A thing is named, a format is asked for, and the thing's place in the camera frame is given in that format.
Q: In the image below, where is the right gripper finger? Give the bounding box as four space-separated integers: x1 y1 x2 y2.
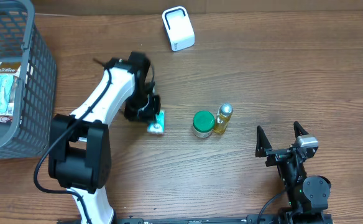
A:
293 121 308 138
255 126 272 157

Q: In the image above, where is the small teal white packet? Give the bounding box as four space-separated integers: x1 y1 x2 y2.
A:
147 110 165 134

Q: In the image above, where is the yellow drink bottle silver cap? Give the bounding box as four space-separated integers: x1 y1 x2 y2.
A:
213 103 234 134

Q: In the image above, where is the green lid white jar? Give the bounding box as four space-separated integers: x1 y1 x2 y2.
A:
192 110 214 138

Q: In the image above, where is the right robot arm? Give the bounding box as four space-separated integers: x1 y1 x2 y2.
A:
248 121 333 224

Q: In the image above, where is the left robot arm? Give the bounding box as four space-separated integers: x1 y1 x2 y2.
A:
44 52 165 223

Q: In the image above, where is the white barcode scanner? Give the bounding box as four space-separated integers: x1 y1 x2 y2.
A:
162 6 195 52

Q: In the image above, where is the grey plastic mesh basket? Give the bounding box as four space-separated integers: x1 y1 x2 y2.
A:
0 1 57 159

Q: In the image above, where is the brown snack packet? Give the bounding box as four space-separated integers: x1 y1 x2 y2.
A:
0 62 21 75

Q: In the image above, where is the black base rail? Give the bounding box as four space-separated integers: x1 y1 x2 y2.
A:
57 213 334 224

